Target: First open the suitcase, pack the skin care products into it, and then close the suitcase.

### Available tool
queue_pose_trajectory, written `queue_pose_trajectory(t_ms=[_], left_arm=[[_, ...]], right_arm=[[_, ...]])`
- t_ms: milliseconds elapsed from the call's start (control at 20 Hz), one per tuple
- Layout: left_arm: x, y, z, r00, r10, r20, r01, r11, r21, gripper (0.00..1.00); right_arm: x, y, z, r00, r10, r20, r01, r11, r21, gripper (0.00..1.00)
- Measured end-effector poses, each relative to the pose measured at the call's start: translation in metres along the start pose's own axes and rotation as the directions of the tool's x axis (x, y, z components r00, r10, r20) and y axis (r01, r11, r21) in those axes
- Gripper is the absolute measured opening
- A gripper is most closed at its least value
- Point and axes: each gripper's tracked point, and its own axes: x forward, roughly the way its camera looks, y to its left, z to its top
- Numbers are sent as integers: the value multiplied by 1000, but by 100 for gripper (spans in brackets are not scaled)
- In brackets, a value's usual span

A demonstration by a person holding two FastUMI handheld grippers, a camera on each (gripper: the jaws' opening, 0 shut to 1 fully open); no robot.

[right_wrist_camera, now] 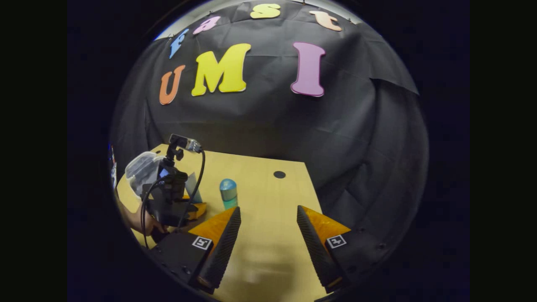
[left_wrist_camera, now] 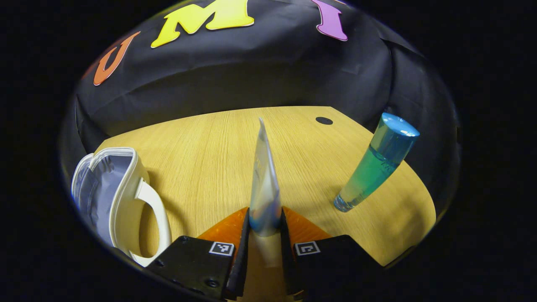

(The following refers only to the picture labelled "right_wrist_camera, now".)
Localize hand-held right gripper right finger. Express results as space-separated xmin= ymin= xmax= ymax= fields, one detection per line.
xmin=296 ymin=205 xmax=395 ymax=294

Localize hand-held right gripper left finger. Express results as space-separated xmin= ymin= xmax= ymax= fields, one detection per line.
xmin=149 ymin=206 xmax=242 ymax=295

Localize black backdrop cloth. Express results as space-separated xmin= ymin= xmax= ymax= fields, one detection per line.
xmin=110 ymin=0 xmax=429 ymax=269

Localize blue skin care bottle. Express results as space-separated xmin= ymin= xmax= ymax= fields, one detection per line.
xmin=219 ymin=178 xmax=239 ymax=210

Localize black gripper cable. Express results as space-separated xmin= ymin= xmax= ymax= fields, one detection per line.
xmin=176 ymin=148 xmax=207 ymax=231
xmin=140 ymin=174 xmax=173 ymax=249

